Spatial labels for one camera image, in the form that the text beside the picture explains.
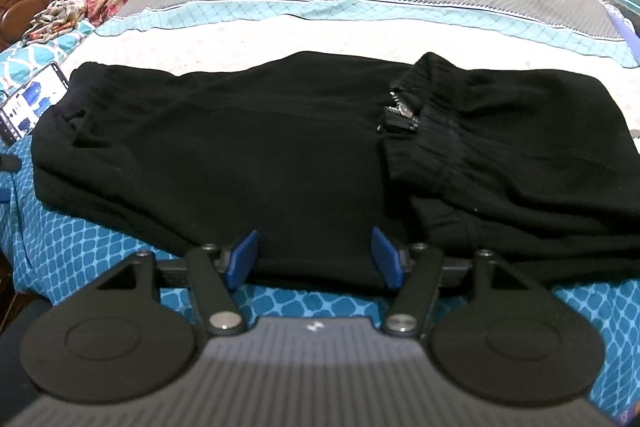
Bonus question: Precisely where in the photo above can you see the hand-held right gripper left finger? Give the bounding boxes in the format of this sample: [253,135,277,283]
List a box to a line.
[100,228,261,336]

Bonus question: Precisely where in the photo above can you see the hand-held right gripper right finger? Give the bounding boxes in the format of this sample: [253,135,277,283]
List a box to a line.
[370,227,532,338]

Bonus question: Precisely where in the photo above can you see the black pants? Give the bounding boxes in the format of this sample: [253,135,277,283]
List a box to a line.
[31,51,640,289]

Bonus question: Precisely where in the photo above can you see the smartphone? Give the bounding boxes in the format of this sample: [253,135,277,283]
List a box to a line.
[0,62,72,146]

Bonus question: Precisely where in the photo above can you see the teal white patterned pillow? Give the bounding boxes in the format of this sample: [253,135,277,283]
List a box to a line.
[0,41,77,100]

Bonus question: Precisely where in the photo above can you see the multicolour floral cloth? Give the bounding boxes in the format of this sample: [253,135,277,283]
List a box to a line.
[29,0,90,42]

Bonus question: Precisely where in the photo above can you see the blue mattress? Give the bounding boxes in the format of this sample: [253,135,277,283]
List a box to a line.
[606,1,640,68]

